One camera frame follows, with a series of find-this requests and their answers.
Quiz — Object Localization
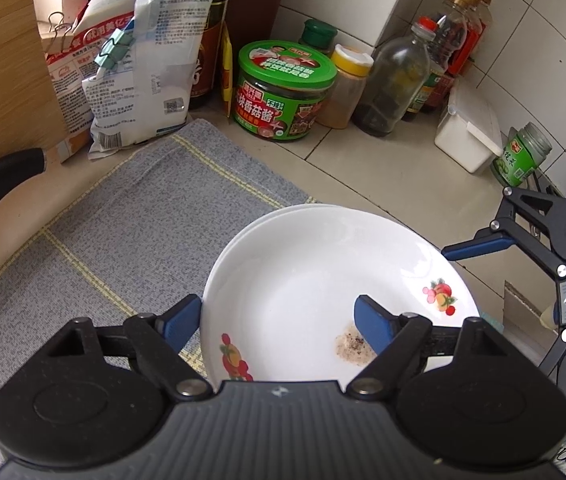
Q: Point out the yellow lid spice jar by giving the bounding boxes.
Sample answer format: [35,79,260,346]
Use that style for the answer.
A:
[319,44,375,130]

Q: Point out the white bag blue print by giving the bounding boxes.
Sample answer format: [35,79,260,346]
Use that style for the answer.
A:
[84,0,216,162]

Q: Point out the white plastic seasoning box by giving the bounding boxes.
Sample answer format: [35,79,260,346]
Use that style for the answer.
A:
[434,80,504,175]

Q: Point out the green sauce tub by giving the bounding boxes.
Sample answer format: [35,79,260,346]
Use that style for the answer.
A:
[233,40,339,143]

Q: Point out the red label bottle gold cap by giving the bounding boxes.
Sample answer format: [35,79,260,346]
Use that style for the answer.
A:
[447,0,494,78]

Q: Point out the green label glass jar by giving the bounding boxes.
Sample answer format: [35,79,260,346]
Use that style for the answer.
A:
[492,122,554,188]

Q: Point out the glass bottle red cap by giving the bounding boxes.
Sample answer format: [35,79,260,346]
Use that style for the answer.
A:
[353,16,438,137]

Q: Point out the dark soy sauce bottle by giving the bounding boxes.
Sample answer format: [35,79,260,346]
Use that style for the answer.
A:
[182,0,231,111]

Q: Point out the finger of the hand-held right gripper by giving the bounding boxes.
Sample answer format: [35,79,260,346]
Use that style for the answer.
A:
[442,187,566,281]
[536,329,566,378]

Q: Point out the green binder clip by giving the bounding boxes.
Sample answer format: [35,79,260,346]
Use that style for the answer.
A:
[100,27,136,68]

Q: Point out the yellow seasoning packet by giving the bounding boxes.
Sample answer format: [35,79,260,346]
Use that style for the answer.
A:
[219,22,238,118]

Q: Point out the stained white plate fruit print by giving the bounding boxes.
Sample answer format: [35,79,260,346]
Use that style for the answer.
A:
[200,205,480,385]

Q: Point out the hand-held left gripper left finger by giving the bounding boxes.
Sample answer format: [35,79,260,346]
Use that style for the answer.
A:
[45,294,212,403]

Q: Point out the red label sauce bottles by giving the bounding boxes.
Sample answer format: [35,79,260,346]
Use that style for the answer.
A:
[402,0,478,122]

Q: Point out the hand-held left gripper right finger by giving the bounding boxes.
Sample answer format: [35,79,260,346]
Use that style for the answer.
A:
[345,295,511,402]

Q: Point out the red and white bag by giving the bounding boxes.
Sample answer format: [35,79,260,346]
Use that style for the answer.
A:
[43,0,146,163]

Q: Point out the grey and teal checked towel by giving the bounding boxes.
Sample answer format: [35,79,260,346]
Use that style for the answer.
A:
[0,119,314,461]

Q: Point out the green lid spice jar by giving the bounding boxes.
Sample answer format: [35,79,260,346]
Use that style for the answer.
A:
[299,19,339,58]

